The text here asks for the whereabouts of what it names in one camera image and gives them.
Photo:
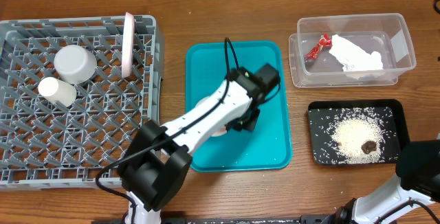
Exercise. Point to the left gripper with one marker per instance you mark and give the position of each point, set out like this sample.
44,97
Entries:
249,122

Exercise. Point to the small white dish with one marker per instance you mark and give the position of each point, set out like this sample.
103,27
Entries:
222,130

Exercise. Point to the red snack wrapper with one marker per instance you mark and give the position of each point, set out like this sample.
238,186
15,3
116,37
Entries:
323,42

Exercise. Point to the white tissue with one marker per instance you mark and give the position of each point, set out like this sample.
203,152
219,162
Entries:
352,57

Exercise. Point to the brown food scrap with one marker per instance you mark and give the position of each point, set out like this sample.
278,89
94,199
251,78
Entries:
369,146

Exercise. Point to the large white plate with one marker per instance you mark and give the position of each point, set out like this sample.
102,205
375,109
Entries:
127,44

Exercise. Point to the white paper cup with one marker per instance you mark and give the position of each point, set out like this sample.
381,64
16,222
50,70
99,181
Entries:
55,90

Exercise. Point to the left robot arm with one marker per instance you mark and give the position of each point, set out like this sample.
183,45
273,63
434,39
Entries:
157,161

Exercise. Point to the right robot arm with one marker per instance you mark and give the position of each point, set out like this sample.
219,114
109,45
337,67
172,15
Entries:
415,184

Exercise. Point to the clear plastic waste bin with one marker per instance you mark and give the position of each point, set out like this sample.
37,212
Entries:
387,34

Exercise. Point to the grey plastic dishwasher rack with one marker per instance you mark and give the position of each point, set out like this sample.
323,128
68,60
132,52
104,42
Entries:
45,145

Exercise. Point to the teal plastic serving tray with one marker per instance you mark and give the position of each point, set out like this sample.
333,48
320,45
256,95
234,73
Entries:
269,145

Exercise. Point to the black rectangular tray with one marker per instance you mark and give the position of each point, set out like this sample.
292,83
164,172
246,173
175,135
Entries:
319,114

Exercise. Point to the spilled white rice pile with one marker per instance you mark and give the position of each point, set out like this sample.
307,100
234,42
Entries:
350,138

